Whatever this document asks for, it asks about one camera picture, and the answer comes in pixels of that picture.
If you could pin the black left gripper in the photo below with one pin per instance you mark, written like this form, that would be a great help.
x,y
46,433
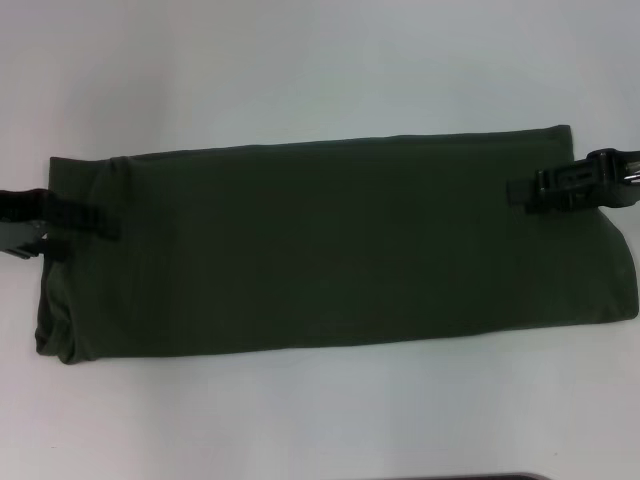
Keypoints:
x,y
22,215

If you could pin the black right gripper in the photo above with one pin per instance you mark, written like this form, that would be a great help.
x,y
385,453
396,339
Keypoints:
x,y
622,180

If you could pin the dark green t-shirt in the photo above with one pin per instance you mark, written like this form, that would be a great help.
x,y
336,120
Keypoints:
x,y
325,250

